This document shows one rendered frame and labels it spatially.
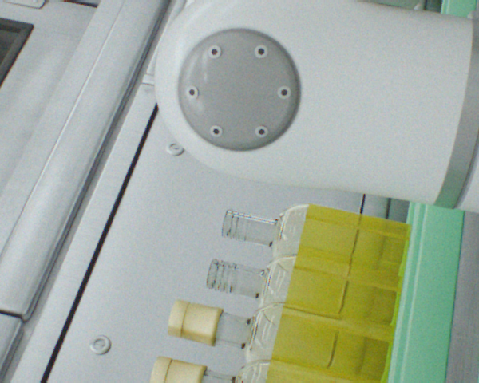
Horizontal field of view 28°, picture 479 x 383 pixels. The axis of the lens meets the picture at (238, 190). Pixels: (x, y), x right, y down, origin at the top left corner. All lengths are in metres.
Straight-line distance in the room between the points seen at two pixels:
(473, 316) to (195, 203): 0.46
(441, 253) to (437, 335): 0.08
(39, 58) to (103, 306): 0.44
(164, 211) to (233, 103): 0.68
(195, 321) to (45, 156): 0.42
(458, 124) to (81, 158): 0.78
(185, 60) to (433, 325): 0.37
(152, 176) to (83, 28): 0.33
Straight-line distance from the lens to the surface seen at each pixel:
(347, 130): 0.45
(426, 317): 0.75
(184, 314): 0.87
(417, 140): 0.45
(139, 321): 1.04
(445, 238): 0.80
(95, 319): 1.04
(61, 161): 1.18
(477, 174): 0.46
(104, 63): 1.29
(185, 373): 0.84
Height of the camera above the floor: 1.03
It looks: 7 degrees up
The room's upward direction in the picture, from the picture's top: 78 degrees counter-clockwise
